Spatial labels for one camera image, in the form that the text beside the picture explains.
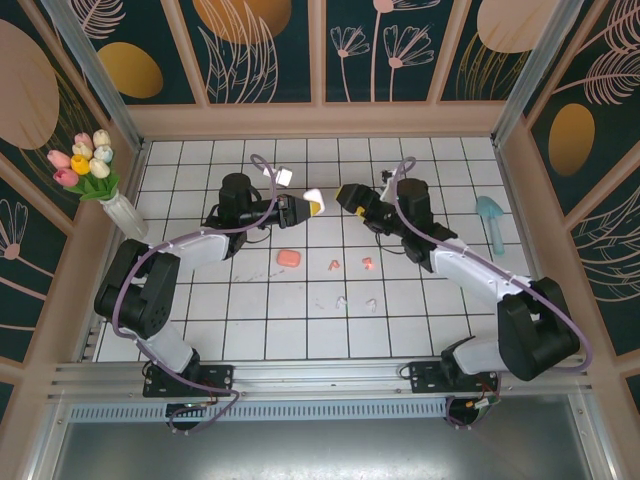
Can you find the light blue toy shovel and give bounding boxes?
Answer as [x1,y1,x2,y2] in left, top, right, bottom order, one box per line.
[474,195,507,255]

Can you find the clear ribbed glass vase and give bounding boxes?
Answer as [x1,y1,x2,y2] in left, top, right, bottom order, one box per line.
[102,194,150,241]

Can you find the artificial tulip bouquet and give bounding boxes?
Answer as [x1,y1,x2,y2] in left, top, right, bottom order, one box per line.
[47,128,122,202]

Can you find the grey metal shelf panel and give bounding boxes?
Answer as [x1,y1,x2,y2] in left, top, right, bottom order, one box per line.
[29,394,616,480]

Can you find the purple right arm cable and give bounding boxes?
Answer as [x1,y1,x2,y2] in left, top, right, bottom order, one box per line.
[389,156,592,376]

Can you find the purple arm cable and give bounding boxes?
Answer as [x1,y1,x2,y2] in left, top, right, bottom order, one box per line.
[389,156,592,376]
[112,153,286,435]

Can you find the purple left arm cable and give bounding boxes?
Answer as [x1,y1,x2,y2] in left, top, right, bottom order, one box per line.
[112,153,286,435]

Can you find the aluminium mounting rail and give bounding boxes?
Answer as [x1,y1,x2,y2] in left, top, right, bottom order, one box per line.
[47,355,594,404]

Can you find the aluminium frame post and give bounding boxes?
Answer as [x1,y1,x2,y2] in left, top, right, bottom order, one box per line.
[492,0,586,146]
[39,0,146,151]

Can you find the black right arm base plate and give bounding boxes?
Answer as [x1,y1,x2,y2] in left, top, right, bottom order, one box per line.
[408,360,501,396]

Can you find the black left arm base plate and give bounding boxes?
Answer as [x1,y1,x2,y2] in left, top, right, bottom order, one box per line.
[143,363,235,399]

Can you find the slotted grey cable duct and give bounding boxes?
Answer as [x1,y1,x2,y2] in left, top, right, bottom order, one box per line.
[67,403,451,423]

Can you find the black base controller with wires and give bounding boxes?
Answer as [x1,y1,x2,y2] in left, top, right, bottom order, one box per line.
[444,382,502,431]
[164,399,221,435]

